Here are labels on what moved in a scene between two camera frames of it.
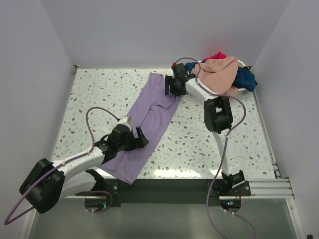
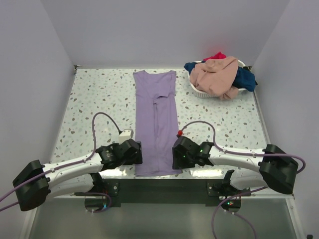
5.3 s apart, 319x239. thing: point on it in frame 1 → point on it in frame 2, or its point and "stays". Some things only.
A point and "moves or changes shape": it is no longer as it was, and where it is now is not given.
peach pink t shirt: [218, 74] stays
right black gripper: [169, 80] → [178, 163]
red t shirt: [219, 55] stays
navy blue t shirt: [245, 80] stays
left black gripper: [140, 143] → [136, 158]
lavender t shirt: [151, 113] moves or changes shape
